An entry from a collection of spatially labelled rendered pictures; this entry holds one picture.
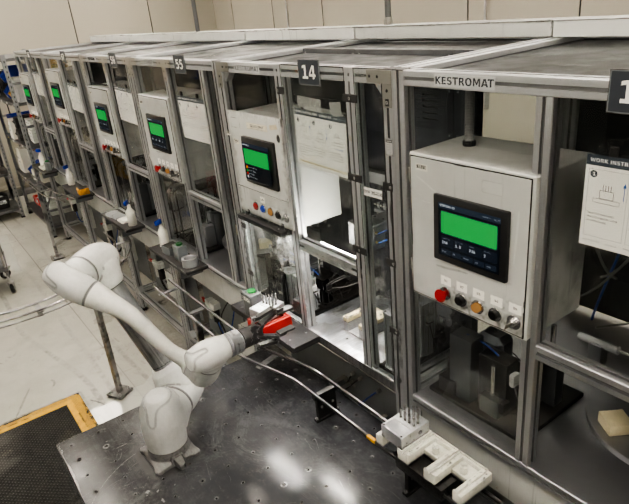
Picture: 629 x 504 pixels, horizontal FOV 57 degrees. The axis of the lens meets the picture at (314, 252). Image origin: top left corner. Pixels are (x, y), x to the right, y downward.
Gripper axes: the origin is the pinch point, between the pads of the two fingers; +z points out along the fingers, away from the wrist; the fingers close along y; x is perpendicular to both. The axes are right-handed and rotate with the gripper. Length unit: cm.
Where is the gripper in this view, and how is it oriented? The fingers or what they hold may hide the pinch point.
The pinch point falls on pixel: (286, 319)
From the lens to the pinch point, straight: 223.4
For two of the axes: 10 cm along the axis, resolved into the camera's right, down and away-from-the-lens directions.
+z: 8.0, -3.1, 5.2
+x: -5.9, -2.7, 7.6
